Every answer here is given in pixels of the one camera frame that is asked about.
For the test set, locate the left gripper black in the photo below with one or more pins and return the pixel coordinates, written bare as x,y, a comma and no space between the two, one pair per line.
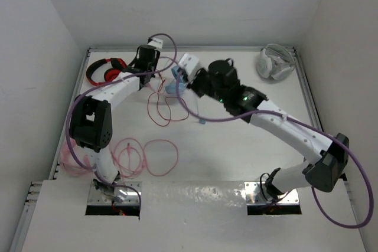
153,63

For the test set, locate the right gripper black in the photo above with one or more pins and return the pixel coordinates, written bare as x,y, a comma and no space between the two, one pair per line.
193,84

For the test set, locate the blue pink cat-ear headphones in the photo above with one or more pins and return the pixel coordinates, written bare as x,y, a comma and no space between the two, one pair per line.
177,85

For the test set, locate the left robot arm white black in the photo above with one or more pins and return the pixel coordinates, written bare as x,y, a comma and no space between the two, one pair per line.
91,124

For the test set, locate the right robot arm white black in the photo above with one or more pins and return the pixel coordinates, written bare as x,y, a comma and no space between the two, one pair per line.
324,160

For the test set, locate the red black headphones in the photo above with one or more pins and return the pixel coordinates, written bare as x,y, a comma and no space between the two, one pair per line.
105,70

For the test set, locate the white grey headphones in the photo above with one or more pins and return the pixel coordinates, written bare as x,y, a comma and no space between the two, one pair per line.
275,62

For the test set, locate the white front cover board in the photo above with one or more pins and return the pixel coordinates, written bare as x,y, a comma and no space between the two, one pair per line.
179,216

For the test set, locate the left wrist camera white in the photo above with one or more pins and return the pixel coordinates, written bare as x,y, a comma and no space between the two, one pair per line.
155,42

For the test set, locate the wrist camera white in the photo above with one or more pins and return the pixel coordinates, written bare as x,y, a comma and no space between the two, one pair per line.
189,64
155,42

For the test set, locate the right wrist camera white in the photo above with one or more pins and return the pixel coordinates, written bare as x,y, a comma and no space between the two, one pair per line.
189,64

